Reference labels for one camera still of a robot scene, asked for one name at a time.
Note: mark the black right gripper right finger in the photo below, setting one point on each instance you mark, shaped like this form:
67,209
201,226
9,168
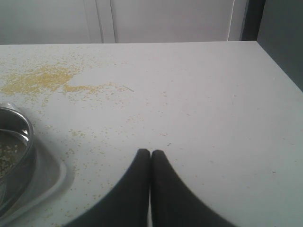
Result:
173,204

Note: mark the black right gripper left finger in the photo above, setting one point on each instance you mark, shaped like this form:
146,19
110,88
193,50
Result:
126,205

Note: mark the round steel mesh sieve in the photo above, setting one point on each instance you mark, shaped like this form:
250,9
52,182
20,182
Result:
15,128

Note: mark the white square plastic tray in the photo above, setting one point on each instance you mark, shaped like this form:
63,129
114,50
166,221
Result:
49,178

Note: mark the white cabinet doors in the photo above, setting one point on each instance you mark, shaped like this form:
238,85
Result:
120,21

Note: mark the spilled yellow grain pile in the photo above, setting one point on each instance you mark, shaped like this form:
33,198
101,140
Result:
48,78

